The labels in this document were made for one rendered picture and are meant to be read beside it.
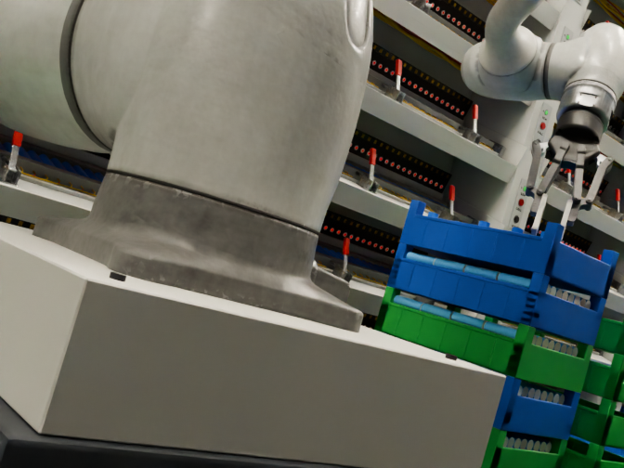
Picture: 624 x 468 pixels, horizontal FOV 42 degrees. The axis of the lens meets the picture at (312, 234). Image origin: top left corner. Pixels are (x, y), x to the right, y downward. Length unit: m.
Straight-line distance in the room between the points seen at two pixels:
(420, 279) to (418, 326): 0.08
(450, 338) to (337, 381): 0.88
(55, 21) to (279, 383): 0.31
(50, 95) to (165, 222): 0.17
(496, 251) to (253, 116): 0.86
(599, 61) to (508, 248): 0.37
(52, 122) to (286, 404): 0.31
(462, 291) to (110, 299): 1.00
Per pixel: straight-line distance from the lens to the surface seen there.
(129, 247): 0.46
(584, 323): 1.39
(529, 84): 1.51
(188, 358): 0.40
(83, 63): 0.59
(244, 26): 0.51
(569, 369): 1.38
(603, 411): 1.52
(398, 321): 1.40
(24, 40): 0.63
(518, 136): 2.01
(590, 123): 1.41
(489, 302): 1.30
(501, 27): 1.41
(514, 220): 1.99
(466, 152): 1.85
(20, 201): 1.26
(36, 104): 0.64
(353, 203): 1.62
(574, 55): 1.50
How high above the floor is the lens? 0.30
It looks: 3 degrees up
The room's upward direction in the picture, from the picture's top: 16 degrees clockwise
